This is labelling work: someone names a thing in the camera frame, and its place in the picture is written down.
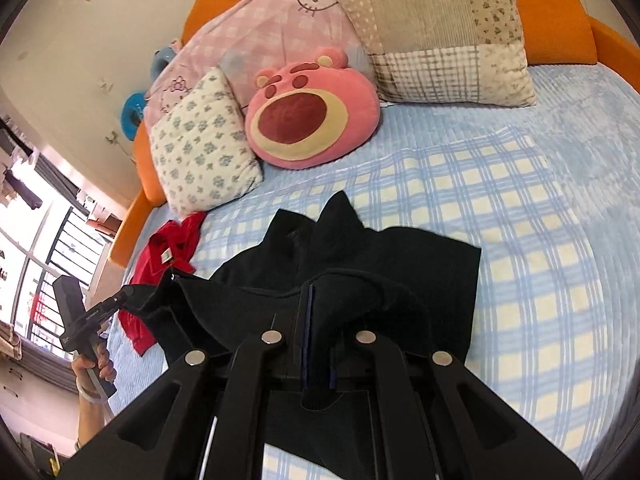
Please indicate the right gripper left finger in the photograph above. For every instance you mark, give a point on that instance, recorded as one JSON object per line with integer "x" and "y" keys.
{"x": 205, "y": 418}

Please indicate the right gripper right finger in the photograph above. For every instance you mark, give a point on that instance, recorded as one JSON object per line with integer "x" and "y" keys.
{"x": 431, "y": 418}

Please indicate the black large garment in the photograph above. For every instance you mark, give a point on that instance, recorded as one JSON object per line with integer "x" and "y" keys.
{"x": 322, "y": 281}

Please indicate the person's left forearm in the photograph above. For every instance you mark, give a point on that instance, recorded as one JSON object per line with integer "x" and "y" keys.
{"x": 93, "y": 415}

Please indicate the person's left hand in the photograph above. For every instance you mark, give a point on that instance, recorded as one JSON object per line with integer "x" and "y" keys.
{"x": 90, "y": 384}

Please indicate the window with metal bars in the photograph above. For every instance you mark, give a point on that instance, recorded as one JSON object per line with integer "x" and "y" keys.
{"x": 37, "y": 246}

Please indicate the red garment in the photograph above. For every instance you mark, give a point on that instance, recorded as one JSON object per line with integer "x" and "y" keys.
{"x": 173, "y": 244}

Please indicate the white floral pillow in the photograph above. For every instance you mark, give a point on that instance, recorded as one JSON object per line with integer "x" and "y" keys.
{"x": 200, "y": 151}

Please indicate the pink bear plush cushion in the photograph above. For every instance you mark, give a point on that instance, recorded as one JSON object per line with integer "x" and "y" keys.
{"x": 308, "y": 113}

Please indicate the blue checked bed sheet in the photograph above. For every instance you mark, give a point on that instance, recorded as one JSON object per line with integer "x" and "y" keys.
{"x": 550, "y": 195}

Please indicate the pink Hello Kitty quilt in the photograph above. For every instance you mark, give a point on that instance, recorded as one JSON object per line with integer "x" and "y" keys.
{"x": 252, "y": 35}

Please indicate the beige patchwork pillow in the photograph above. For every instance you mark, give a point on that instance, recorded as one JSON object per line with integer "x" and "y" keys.
{"x": 444, "y": 51}

